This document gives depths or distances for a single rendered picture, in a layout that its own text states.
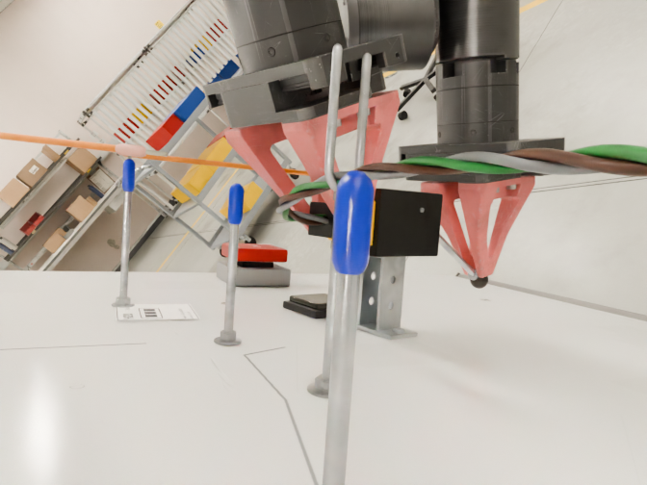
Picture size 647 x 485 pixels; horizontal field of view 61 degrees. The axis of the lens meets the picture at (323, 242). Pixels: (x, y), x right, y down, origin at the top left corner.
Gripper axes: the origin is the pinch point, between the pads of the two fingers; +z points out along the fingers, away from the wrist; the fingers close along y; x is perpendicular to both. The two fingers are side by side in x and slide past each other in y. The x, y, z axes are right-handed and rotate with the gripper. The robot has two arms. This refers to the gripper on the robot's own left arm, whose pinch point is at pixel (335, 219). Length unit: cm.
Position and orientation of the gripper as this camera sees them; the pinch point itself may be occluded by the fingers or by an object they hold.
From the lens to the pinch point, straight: 32.1
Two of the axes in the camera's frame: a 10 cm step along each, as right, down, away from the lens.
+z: 2.4, 9.2, 3.2
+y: 6.5, 1.0, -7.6
